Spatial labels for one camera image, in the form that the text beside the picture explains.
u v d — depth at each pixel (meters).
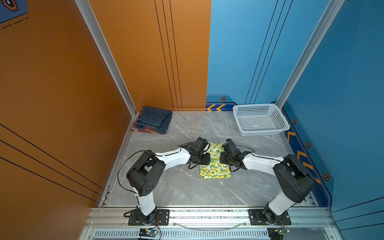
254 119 1.16
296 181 0.46
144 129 1.06
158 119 1.05
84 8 0.69
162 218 0.73
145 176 0.48
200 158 0.77
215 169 0.87
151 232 0.71
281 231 0.69
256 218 0.72
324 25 0.75
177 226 0.72
